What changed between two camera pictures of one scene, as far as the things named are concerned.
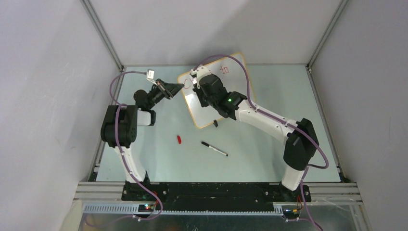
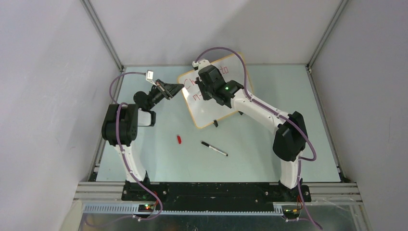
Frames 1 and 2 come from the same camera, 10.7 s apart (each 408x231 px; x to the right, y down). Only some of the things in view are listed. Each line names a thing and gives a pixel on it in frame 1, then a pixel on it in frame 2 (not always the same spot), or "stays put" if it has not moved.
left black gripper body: (155, 96) stays put
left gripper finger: (163, 89) stays put
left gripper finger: (173, 88) stays put
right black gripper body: (204, 101) → (206, 92)
